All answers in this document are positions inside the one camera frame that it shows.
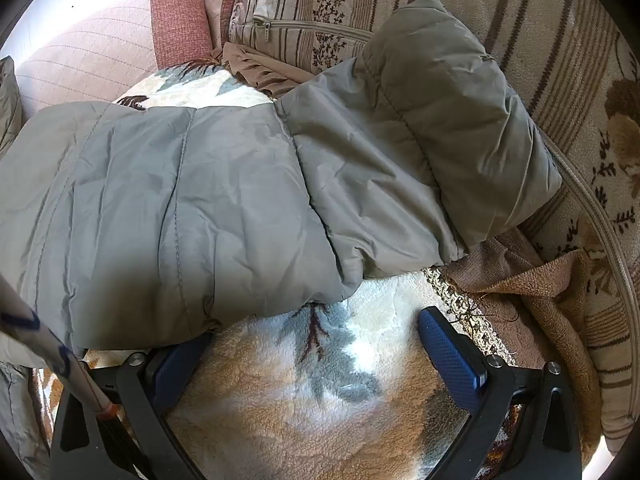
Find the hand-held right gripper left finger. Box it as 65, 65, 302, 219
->
50, 332, 216, 480

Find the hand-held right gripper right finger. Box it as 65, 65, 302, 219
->
416, 306, 583, 480

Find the grey padded jacket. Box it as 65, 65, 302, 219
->
0, 0, 563, 361

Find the brown terry towel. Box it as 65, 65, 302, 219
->
445, 232, 606, 456

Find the leaf print fleece blanket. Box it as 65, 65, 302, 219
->
30, 65, 506, 480

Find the brown ruffled cloth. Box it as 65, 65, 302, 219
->
220, 42, 321, 100

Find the striped floral sofa cushion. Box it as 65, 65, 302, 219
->
227, 0, 640, 453

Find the pink quilted sofa armrest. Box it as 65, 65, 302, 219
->
15, 0, 216, 121

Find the pink quilted sofa back cushion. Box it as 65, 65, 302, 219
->
200, 0, 251, 48

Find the white printed cable sleeve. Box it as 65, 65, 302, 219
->
0, 275, 156, 480

